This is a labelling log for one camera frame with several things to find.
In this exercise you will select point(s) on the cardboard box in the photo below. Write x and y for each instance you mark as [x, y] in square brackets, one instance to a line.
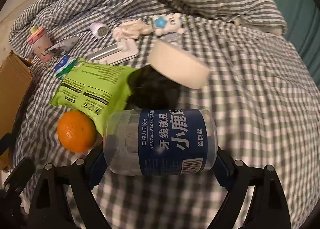
[12, 93]

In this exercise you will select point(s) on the crumpled white cloth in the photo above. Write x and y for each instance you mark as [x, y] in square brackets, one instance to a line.
[128, 30]

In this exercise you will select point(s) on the white bear toy blue star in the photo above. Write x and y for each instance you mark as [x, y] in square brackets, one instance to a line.
[170, 25]

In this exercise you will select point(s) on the clear floss jar blue label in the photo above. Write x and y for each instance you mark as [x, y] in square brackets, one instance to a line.
[170, 141]

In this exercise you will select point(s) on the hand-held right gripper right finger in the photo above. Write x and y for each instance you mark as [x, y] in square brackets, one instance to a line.
[222, 170]

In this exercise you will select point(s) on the green snack packet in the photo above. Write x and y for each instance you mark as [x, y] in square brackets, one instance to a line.
[95, 86]

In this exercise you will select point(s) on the orange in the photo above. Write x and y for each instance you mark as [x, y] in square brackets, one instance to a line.
[75, 131]

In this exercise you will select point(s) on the pink cup with lid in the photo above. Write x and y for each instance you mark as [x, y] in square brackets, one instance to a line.
[40, 43]

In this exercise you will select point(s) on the beige foam block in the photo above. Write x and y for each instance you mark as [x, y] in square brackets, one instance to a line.
[175, 63]

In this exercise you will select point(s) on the black cloth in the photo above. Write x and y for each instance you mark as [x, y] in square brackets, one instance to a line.
[152, 91]

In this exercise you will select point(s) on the blue green tissue packet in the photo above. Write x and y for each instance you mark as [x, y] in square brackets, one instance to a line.
[63, 65]

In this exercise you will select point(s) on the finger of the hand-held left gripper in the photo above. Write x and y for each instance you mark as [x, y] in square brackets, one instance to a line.
[20, 174]

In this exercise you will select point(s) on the small white handheld fan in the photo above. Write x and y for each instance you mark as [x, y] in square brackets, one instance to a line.
[100, 30]

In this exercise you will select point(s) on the teal bedsheet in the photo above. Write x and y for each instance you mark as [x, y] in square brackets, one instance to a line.
[307, 31]

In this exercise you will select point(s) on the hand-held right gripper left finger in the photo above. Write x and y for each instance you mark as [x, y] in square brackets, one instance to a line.
[97, 167]

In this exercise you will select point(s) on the silver printed packet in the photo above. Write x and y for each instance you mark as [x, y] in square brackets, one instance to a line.
[65, 43]

